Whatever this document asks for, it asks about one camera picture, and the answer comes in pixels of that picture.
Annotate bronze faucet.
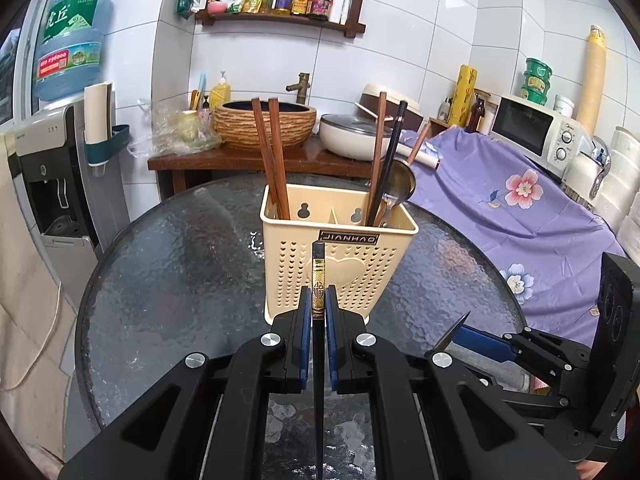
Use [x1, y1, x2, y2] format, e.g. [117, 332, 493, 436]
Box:
[286, 72, 311, 106]

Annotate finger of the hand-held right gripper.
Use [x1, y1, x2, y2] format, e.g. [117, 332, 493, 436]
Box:
[452, 325, 596, 387]
[432, 311, 472, 352]

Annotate blue water jug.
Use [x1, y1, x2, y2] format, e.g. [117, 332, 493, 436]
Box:
[32, 0, 116, 103]

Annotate brown white rice cooker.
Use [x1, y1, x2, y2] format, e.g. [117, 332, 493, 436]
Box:
[361, 84, 423, 133]

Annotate water dispenser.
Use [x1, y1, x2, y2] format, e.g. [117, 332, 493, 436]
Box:
[12, 105, 131, 271]

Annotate steel spoon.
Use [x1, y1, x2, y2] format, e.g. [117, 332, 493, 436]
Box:
[377, 195, 401, 228]

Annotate teal wall holder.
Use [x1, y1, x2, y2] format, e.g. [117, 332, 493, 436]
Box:
[85, 125, 131, 167]

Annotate wooden box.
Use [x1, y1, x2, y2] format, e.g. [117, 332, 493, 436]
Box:
[429, 89, 501, 136]

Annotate white microwave oven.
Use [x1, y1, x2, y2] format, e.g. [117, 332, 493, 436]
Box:
[489, 94, 591, 181]

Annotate woven pattern sink basin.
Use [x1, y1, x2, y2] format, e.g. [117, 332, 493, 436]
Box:
[213, 101, 318, 150]

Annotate beige cloth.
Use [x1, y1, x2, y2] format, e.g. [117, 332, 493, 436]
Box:
[0, 132, 78, 461]

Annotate cream plastic utensil holder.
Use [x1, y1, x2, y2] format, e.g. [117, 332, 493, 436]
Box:
[259, 184, 420, 325]

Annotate white electric kettle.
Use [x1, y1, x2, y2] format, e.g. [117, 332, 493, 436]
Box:
[562, 135, 612, 206]

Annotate dark wooden sink counter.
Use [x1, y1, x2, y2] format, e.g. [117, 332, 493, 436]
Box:
[147, 135, 381, 201]

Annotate steel ladle with wooden handle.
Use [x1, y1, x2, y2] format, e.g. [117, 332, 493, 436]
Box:
[375, 159, 417, 228]

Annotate brown glass bottle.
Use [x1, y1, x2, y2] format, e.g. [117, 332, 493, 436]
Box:
[467, 97, 487, 133]

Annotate stacks of white paper bowls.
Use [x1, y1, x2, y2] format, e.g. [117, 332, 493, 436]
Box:
[592, 126, 640, 261]

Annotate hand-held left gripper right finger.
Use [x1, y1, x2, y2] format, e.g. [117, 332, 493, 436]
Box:
[324, 295, 581, 480]

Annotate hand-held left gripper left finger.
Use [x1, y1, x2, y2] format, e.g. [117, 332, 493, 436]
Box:
[57, 285, 313, 480]

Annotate purple floral cloth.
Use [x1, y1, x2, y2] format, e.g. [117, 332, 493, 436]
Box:
[395, 127, 631, 351]

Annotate yellow wrap roll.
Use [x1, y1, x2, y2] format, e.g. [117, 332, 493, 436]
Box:
[446, 64, 477, 128]

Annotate clear plastic bags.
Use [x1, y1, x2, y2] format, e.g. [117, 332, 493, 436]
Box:
[127, 102, 223, 158]

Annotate yellow soap pump bottle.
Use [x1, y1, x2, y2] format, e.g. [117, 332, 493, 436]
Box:
[208, 71, 232, 110]

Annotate white pot with glass lid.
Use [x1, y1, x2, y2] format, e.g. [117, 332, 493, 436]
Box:
[319, 114, 443, 171]

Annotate black chopstick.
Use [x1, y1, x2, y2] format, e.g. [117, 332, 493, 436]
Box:
[310, 241, 327, 480]
[366, 100, 409, 226]

